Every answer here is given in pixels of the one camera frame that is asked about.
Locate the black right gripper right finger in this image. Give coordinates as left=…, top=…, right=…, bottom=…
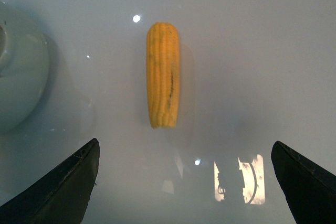
left=271, top=141, right=335, bottom=223

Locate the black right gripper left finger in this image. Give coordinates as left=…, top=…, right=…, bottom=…
left=1, top=138, right=100, bottom=223

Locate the yellow corn cob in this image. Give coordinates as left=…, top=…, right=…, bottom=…
left=146, top=22, right=180, bottom=129

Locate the white electric cooking pot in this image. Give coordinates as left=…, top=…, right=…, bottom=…
left=1, top=2, right=49, bottom=132

